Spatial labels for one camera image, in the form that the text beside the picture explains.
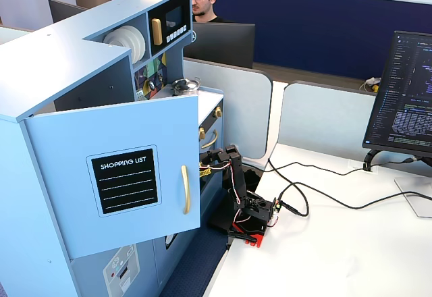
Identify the blue toy kitchen cabinet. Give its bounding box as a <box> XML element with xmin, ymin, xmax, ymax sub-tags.
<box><xmin>0</xmin><ymin>0</ymin><xmax>225</xmax><ymax>297</ymax></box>

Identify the monitor showing code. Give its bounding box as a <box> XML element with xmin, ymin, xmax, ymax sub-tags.
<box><xmin>362</xmin><ymin>30</ymin><xmax>432</xmax><ymax>159</ymax></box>

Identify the black flat box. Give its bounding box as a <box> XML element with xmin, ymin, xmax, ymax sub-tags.
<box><xmin>207</xmin><ymin>188</ymin><xmax>237</xmax><ymax>234</ymax></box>

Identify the silver monitor stand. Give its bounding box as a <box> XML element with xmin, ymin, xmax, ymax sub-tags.
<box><xmin>394</xmin><ymin>157</ymin><xmax>432</xmax><ymax>219</ymax></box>

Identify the grey rounded desk divider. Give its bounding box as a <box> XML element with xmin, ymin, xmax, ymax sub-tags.
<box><xmin>183</xmin><ymin>57</ymin><xmax>273</xmax><ymax>161</ymax></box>

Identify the dark monitor with thin frame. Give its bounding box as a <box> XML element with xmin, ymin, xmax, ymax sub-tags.
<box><xmin>48</xmin><ymin>0</ymin><xmax>89</xmax><ymax>24</ymax></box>

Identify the thick black power cable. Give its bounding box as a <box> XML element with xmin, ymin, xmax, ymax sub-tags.
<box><xmin>275</xmin><ymin>181</ymin><xmax>432</xmax><ymax>217</ymax></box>

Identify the white toy plate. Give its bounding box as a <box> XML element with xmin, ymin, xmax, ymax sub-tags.
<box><xmin>123</xmin><ymin>25</ymin><xmax>146</xmax><ymax>65</ymax></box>
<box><xmin>103</xmin><ymin>28</ymin><xmax>136</xmax><ymax>62</ymax></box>
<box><xmin>117</xmin><ymin>26</ymin><xmax>142</xmax><ymax>64</ymax></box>

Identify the grey desk divider dark trim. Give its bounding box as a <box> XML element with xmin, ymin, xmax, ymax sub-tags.
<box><xmin>279</xmin><ymin>80</ymin><xmax>381</xmax><ymax>158</ymax></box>

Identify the golden microwave handle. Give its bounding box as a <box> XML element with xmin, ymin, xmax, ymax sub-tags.
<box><xmin>151</xmin><ymin>18</ymin><xmax>163</xmax><ymax>46</ymax></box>

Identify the metal toy pot with lid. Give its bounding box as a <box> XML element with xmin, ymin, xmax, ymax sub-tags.
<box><xmin>171</xmin><ymin>77</ymin><xmax>203</xmax><ymax>96</ymax></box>

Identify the black toy microwave door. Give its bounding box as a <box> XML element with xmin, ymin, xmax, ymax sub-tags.
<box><xmin>147</xmin><ymin>0</ymin><xmax>192</xmax><ymax>57</ymax></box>

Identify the blue shopping list cabinet door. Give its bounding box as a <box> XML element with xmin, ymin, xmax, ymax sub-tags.
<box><xmin>23</xmin><ymin>94</ymin><xmax>203</xmax><ymax>260</ymax></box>

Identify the golden oven handle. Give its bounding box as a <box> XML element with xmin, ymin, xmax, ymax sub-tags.
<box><xmin>201</xmin><ymin>130</ymin><xmax>218</xmax><ymax>149</ymax></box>

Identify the golden cabinet door handle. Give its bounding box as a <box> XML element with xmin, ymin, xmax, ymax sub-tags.
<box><xmin>181</xmin><ymin>165</ymin><xmax>192</xmax><ymax>215</ymax></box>

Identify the yellow and white desk clutter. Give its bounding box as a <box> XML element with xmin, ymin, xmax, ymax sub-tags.
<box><xmin>359</xmin><ymin>76</ymin><xmax>381</xmax><ymax>94</ymax></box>

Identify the black cable guide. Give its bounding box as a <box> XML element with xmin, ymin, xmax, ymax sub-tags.
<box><xmin>363</xmin><ymin>148</ymin><xmax>383</xmax><ymax>171</ymax></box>

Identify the red table clamp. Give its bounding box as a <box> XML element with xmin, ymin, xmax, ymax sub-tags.
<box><xmin>227</xmin><ymin>224</ymin><xmax>267</xmax><ymax>249</ymax></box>

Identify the black monitor back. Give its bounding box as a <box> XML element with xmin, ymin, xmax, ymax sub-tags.
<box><xmin>184</xmin><ymin>22</ymin><xmax>256</xmax><ymax>70</ymax></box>

